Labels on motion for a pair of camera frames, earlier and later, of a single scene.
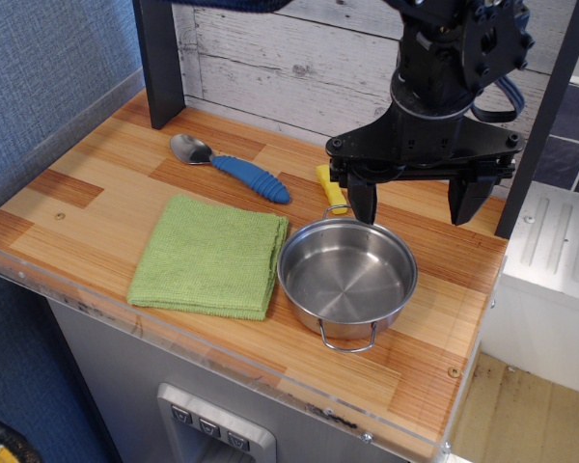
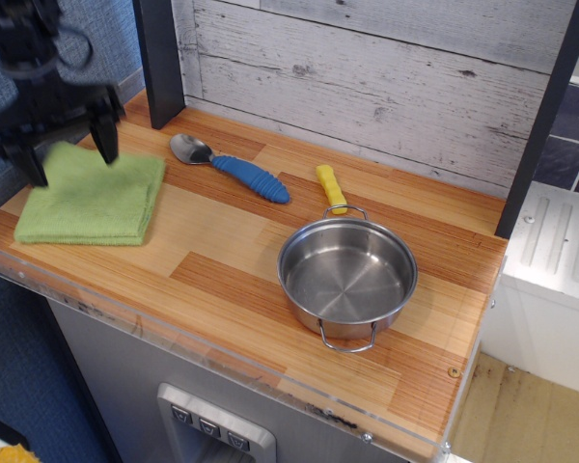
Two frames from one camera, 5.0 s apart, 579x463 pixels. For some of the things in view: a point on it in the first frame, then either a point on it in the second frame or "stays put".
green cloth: [197, 257] -> [89, 202]
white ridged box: [542, 316] stays put
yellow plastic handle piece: [332, 190] stays put
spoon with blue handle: [192, 150] stays put
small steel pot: [346, 275] stays put
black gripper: [464, 153] -> [48, 107]
